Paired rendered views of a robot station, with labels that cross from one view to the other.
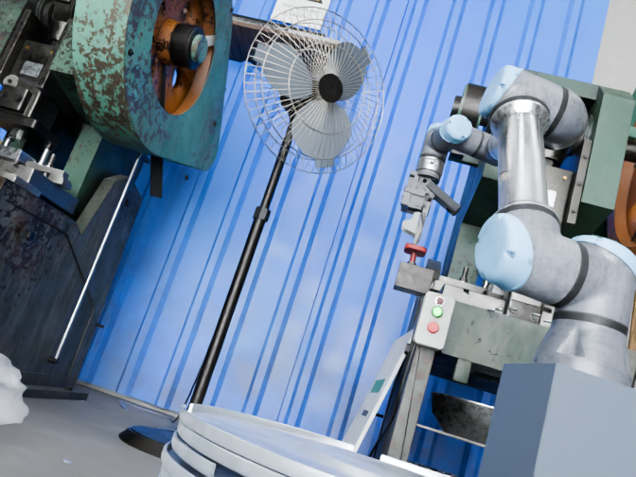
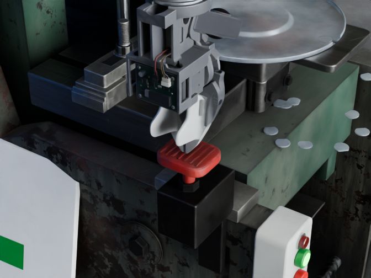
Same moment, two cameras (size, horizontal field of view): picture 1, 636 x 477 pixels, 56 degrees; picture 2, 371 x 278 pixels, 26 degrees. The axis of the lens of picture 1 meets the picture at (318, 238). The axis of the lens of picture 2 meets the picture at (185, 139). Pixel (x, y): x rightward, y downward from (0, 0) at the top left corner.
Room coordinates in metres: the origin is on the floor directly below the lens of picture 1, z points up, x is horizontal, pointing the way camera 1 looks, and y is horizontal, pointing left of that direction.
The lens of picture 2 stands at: (1.26, 0.47, 1.32)
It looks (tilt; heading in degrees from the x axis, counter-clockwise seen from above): 34 degrees down; 295
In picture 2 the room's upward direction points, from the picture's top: straight up
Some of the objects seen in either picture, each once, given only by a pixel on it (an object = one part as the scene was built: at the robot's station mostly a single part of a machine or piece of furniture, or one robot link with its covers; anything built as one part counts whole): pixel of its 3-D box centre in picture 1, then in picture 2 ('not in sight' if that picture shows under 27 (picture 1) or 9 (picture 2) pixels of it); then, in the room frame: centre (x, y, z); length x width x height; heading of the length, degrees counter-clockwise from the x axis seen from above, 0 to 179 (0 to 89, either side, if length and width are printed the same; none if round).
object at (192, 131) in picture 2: (412, 226); (188, 129); (1.59, -0.24, 0.81); 0.06 x 0.03 x 0.09; 82
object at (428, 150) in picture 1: (436, 144); not in sight; (1.60, -0.25, 1.08); 0.09 x 0.08 x 0.11; 9
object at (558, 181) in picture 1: (537, 209); not in sight; (1.74, -0.62, 1.04); 0.17 x 0.15 x 0.30; 171
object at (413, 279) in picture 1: (409, 298); (196, 231); (1.60, -0.29, 0.62); 0.10 x 0.06 x 0.20; 81
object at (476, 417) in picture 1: (484, 426); not in sight; (1.78, -0.63, 0.36); 0.34 x 0.34 x 0.10
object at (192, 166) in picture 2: (412, 259); (189, 175); (1.60, -0.27, 0.72); 0.07 x 0.06 x 0.08; 171
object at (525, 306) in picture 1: (526, 299); (276, 63); (1.61, -0.60, 0.72); 0.25 x 0.14 x 0.14; 171
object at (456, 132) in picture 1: (456, 135); not in sight; (1.51, -0.28, 1.07); 0.11 x 0.11 x 0.08; 9
